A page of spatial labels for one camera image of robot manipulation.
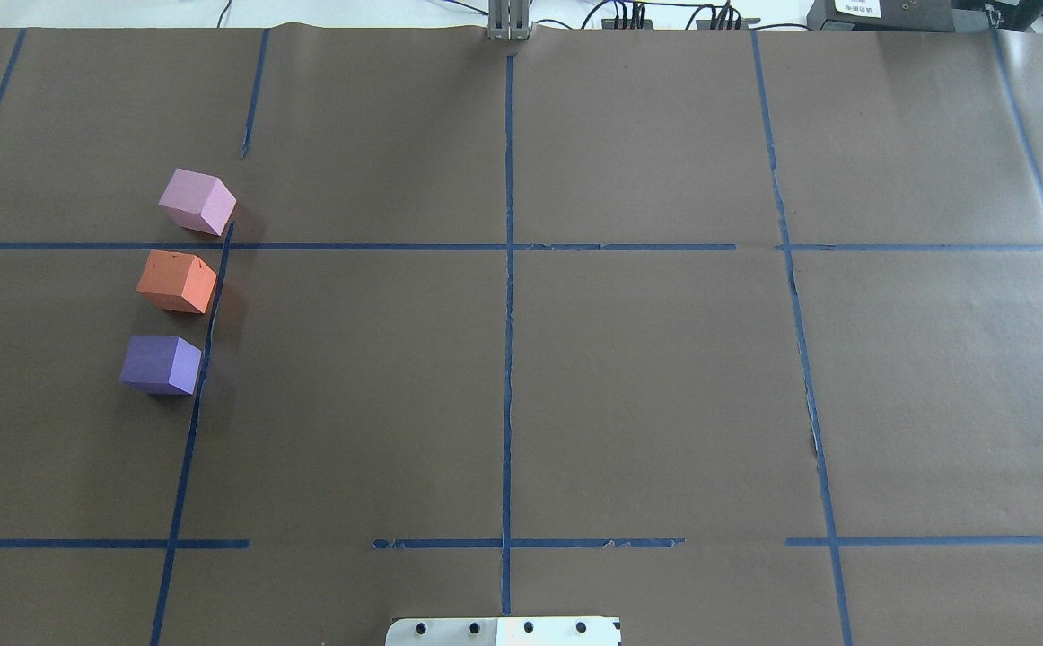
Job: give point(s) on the brown paper table cover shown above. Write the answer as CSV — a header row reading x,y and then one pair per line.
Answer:
x,y
501,330

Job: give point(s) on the crossing blue tape strip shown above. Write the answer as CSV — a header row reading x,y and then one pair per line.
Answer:
x,y
885,248

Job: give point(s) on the black power strip left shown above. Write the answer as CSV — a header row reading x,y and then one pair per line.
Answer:
x,y
628,18

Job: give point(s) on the black power strip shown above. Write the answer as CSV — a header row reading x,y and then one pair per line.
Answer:
x,y
720,18
628,18

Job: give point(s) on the white metal mounting plate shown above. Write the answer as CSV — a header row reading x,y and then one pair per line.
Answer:
x,y
506,630

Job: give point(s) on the pink foam cube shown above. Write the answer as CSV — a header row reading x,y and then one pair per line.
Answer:
x,y
198,202

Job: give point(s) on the orange foam cube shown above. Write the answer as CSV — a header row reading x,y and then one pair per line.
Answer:
x,y
176,281

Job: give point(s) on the black power strip right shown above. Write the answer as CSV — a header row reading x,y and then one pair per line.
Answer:
x,y
720,18

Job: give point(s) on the purple foam cube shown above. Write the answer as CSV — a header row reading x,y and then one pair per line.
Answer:
x,y
161,365

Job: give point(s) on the long blue tape strip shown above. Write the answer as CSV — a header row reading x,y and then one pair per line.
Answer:
x,y
830,541

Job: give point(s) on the black electronics box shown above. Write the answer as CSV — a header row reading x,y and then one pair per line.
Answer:
x,y
919,16

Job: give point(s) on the grey aluminium frame post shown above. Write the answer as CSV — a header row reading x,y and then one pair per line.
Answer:
x,y
508,20

